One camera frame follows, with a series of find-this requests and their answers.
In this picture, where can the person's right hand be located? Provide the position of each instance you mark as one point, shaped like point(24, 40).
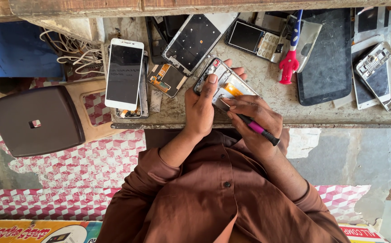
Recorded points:
point(259, 118)

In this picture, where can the person's left hand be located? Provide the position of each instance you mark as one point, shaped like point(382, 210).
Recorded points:
point(198, 111)

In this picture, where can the person's right fingers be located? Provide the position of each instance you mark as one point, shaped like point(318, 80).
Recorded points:
point(244, 103)

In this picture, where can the silver open-back phone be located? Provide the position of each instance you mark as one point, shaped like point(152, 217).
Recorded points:
point(229, 84)

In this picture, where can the black and pink screwdriver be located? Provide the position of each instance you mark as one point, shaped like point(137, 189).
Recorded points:
point(257, 128)

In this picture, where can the red white blue brush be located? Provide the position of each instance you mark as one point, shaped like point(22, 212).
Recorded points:
point(288, 64)

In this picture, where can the small keypad phone board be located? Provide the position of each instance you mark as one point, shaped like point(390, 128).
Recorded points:
point(247, 37)

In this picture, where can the display panel with orange flex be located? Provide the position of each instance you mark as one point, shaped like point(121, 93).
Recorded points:
point(166, 80)

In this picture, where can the clear plastic cover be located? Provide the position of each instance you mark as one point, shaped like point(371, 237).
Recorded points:
point(311, 37)

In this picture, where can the black tablet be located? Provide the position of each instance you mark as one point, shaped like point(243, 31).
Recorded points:
point(328, 57)

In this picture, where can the brown shirt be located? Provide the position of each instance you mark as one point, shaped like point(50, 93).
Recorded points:
point(215, 202)

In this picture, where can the black phone parts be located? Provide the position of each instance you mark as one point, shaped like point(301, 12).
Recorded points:
point(156, 40)

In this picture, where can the wooden shelf board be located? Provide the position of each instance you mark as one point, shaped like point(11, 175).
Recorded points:
point(182, 5)

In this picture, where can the white smartphone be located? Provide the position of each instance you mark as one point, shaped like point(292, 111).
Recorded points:
point(124, 74)

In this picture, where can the black and white screen panel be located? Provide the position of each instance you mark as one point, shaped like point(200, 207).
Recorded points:
point(367, 20)

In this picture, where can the beige plastic stool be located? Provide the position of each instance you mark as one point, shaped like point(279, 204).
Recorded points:
point(94, 128)

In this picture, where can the red and white printed carton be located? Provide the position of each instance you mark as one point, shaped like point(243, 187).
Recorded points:
point(362, 234)

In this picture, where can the pink white chequered floor mat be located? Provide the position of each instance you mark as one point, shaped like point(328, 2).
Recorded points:
point(80, 182)

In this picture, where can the dark brown plastic stool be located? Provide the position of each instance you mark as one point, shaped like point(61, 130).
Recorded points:
point(37, 121)

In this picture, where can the blue box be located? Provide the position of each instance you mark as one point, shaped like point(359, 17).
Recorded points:
point(16, 50)

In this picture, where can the colourful printed carton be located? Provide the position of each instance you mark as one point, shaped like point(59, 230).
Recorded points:
point(23, 232)

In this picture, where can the large white phone frame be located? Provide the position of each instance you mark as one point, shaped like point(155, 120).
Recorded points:
point(192, 42)

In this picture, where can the opened phone with silver frame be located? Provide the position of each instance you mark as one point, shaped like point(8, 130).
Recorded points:
point(144, 101)

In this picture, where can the silver phone mid-frame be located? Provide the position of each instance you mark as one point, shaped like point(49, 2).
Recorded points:
point(370, 64)

